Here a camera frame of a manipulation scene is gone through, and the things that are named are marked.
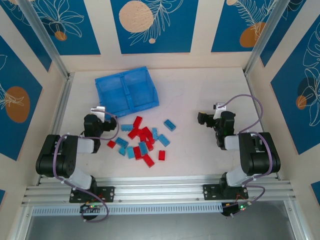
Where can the blue two-compartment plastic bin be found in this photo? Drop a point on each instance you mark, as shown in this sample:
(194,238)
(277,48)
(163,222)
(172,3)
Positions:
(112,92)

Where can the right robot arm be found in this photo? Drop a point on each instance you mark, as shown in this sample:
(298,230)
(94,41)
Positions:
(257,160)

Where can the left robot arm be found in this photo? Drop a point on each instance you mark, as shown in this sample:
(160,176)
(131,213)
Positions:
(65,162)

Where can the small circuit board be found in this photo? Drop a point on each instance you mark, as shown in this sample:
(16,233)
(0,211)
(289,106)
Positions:
(91,207)
(235,208)

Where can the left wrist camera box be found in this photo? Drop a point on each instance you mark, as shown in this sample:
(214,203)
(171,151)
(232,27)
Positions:
(98,111)

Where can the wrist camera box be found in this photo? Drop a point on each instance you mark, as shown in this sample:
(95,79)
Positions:
(220,107)
(98,111)

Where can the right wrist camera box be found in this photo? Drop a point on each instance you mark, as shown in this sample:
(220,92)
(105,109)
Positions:
(220,107)

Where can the aluminium side rail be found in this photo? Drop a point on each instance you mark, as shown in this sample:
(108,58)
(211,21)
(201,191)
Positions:
(250,85)
(62,100)

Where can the blue floral wall poster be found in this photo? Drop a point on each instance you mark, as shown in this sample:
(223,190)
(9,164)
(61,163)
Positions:
(287,37)
(316,190)
(175,25)
(25,37)
(2,197)
(20,75)
(225,30)
(75,37)
(287,100)

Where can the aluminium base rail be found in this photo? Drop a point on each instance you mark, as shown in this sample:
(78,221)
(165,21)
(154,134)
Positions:
(160,190)

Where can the aluminium corner post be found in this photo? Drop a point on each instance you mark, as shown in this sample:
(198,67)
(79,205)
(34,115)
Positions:
(45,35)
(272,35)

